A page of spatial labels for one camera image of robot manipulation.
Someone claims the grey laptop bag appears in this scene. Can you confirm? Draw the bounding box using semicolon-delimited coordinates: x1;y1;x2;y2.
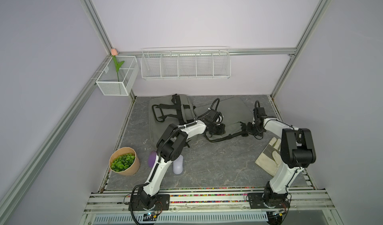
204;97;253;143

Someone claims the white wire wall shelf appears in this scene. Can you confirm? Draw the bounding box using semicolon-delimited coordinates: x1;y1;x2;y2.
141;46;231;80

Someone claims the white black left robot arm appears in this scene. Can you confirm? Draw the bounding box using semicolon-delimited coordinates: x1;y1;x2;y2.
130;119;225;210

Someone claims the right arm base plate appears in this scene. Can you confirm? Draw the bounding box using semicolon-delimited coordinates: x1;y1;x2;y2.
245;193;290;209

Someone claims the artificial pink tulip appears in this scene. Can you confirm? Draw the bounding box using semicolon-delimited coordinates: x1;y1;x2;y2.
111;48;125;81

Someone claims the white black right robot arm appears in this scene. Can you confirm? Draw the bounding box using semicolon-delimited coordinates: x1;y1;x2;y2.
246;118;316;208

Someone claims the beige work glove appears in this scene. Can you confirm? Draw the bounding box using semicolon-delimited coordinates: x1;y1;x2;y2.
255;137;282;177

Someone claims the grey bag with black straps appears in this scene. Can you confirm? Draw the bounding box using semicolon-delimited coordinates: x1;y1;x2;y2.
149;94;196;144

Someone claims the lilac computer mouse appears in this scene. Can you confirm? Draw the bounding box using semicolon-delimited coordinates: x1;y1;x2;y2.
173;155;184;175

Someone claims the brown pot with green plant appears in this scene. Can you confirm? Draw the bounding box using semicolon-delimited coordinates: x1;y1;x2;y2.
109;147;140;176

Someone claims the white mesh wall basket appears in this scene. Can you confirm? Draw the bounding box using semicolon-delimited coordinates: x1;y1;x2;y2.
96;56;139;96

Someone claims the purple pink object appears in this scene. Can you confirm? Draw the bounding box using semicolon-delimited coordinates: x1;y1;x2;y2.
148;151;157;168

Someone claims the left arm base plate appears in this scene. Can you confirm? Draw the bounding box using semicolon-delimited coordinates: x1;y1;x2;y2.
129;194;170;211

